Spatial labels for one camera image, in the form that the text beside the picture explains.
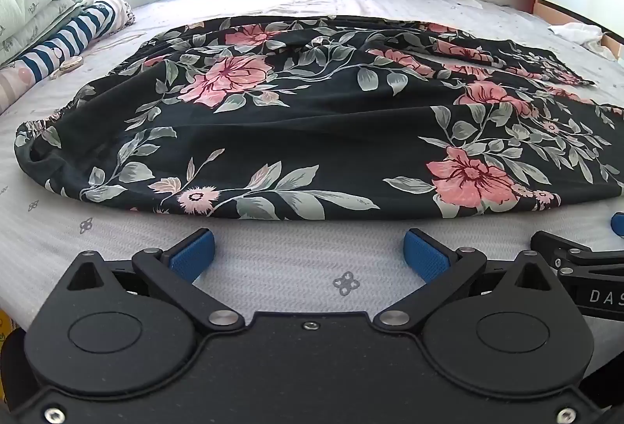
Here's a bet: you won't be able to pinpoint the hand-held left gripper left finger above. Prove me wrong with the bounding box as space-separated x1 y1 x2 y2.
66 228 246 333

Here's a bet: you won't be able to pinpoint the small round compact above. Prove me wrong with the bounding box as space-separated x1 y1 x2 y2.
51 56 84 77

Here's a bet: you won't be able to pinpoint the bed with white sheet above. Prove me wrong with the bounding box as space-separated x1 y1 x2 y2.
0 0 624 308

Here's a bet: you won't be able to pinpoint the pink striped cloth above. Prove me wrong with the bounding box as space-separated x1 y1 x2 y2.
0 0 137 115

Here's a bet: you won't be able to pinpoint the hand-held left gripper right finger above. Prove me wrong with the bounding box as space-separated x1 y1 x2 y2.
374 228 557 333

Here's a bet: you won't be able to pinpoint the black floral pants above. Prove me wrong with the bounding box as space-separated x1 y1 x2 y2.
14 15 624 221

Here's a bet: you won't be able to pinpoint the crumpled white cloth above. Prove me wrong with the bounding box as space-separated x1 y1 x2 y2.
548 21 618 60

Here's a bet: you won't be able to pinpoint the green folded quilt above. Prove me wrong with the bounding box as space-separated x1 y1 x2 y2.
0 0 94 67

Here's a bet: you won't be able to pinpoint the wooden bed frame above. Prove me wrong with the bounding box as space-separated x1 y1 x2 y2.
531 0 624 60

